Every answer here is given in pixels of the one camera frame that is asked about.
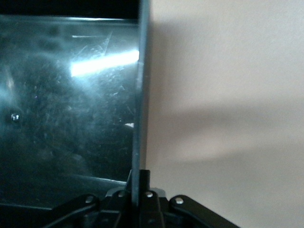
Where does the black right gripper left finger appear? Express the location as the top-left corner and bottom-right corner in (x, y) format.
(47, 170), (133, 228)

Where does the black plastic box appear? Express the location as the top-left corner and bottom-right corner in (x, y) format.
(0, 0), (152, 211)

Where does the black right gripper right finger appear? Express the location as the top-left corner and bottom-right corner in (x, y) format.
(139, 170), (240, 228)

